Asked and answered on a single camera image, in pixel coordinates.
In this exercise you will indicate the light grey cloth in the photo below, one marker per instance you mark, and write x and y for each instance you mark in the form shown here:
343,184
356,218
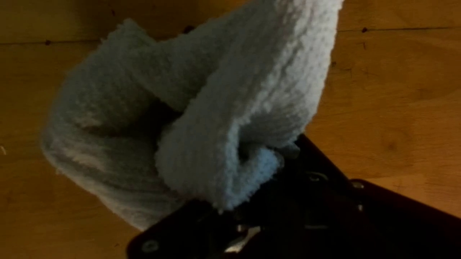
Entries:
211,116

